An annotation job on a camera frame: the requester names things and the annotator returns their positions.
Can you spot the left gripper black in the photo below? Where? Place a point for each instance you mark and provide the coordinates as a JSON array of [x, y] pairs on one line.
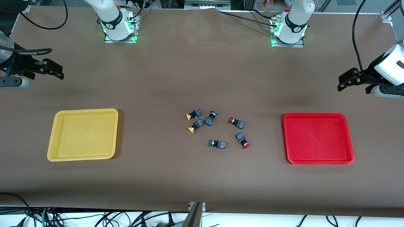
[[367, 77]]

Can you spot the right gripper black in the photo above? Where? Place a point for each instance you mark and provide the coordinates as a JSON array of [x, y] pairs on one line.
[[19, 64]]

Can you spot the red mushroom push button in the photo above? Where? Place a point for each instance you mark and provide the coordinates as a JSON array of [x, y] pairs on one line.
[[240, 124], [240, 136]]

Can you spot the yellow mushroom push button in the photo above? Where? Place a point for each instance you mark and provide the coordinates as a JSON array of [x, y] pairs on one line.
[[197, 112], [199, 123]]

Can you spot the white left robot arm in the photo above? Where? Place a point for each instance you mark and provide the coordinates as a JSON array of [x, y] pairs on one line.
[[296, 19]]

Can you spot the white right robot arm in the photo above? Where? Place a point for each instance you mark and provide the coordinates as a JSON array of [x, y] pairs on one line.
[[110, 17]]

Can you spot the red plastic tray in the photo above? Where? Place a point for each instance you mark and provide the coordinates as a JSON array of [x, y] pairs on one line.
[[317, 138]]

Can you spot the yellow plastic tray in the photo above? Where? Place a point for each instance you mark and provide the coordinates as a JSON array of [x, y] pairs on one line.
[[82, 135]]

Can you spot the brown table cover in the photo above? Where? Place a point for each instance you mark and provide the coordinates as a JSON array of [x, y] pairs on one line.
[[189, 78]]

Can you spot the green push button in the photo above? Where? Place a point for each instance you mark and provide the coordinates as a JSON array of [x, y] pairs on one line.
[[222, 144], [209, 121]]

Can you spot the black power plug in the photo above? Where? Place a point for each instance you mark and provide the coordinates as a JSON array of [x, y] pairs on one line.
[[171, 220]]

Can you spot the metal table support beam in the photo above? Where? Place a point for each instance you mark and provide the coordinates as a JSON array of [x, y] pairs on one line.
[[194, 217]]

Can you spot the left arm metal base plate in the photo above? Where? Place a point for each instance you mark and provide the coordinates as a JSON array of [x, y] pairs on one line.
[[293, 45]]

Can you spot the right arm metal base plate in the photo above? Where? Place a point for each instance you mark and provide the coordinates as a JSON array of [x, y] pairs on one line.
[[126, 41]]

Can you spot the aluminium frame rail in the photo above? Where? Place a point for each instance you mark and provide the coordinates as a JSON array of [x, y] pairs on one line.
[[206, 3]]

